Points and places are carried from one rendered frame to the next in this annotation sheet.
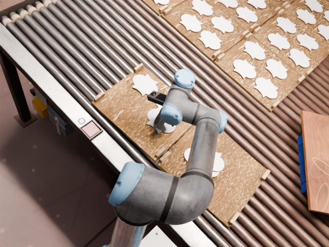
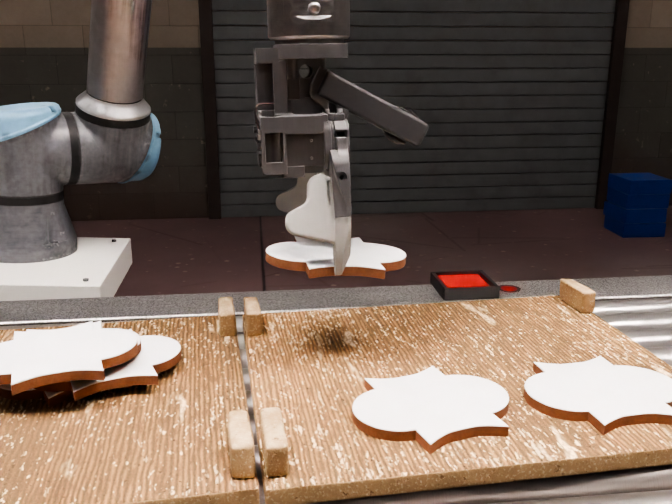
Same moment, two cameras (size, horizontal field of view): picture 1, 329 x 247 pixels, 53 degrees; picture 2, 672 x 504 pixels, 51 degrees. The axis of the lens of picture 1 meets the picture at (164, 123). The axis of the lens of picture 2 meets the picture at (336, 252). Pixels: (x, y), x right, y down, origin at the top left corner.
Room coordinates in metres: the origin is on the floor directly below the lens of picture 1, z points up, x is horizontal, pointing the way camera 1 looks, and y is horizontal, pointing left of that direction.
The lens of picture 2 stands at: (1.33, -0.35, 1.23)
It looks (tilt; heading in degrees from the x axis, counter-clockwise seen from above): 16 degrees down; 148
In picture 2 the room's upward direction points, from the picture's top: straight up
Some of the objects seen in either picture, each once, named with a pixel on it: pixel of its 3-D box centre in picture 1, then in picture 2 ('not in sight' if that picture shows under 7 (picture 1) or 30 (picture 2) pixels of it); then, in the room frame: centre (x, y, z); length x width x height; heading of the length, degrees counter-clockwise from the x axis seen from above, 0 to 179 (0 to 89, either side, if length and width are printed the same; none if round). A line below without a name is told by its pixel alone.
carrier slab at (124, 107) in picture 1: (148, 109); (458, 371); (0.85, 0.10, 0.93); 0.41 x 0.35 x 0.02; 67
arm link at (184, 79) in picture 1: (181, 85); not in sight; (0.74, -0.01, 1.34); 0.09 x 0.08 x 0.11; 2
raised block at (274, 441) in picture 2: not in sight; (274, 440); (0.90, -0.13, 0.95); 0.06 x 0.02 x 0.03; 157
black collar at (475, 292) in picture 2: (91, 130); (463, 284); (0.64, 0.30, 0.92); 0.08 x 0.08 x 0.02; 64
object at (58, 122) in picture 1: (63, 118); not in sight; (0.72, 0.48, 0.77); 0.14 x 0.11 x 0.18; 64
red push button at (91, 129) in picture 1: (91, 130); (463, 285); (0.64, 0.30, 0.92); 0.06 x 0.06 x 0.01; 64
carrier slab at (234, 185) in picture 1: (214, 167); (13, 406); (0.69, -0.29, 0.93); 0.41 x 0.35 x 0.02; 68
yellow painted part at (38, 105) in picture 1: (41, 97); not in sight; (0.80, 0.64, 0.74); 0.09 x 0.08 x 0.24; 64
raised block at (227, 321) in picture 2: (164, 157); (226, 315); (0.64, -0.06, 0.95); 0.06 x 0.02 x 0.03; 158
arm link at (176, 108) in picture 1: (178, 109); not in sight; (0.64, -0.03, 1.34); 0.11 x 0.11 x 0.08; 2
